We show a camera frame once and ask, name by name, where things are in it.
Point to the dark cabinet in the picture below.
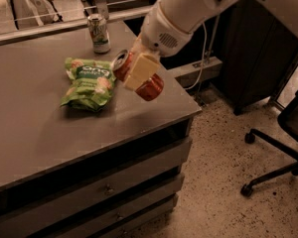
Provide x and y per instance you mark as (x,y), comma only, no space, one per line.
(257,52)

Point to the green white soda can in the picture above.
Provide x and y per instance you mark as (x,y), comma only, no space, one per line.
(99,35)

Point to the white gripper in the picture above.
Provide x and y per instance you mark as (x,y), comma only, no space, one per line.
(160,37)

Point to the red coke can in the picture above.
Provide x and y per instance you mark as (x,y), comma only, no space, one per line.
(150,89)

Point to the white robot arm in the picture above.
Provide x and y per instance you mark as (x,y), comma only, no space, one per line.
(189,15)

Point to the metal railing bar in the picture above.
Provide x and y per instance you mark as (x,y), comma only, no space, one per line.
(58,28)

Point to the green chip bag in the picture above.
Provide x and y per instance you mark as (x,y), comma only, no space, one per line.
(92,84)

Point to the black office chair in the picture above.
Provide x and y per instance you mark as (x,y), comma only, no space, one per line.
(288,121)

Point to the grey drawer cabinet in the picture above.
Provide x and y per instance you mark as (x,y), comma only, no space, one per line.
(100,184)

